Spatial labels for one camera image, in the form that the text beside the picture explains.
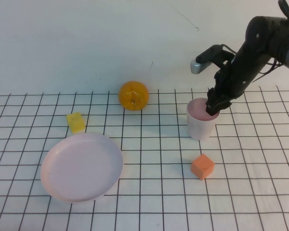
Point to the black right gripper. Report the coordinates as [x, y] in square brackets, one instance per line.
[240, 74]

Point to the pale pink plastic cup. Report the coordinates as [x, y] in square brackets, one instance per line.
[198, 128]

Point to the pale pink round plate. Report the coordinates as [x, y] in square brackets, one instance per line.
[82, 168]

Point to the orange foam cube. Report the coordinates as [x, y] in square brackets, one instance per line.
[202, 167]

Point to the orange fruit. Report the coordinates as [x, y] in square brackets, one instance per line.
[133, 96]

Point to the white black-grid table cloth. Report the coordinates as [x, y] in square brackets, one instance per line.
[159, 204]

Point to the yellow foam cube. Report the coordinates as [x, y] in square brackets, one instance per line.
[75, 123]

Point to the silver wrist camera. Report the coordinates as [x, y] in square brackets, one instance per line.
[199, 66]

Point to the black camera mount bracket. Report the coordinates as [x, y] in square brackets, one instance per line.
[214, 54]

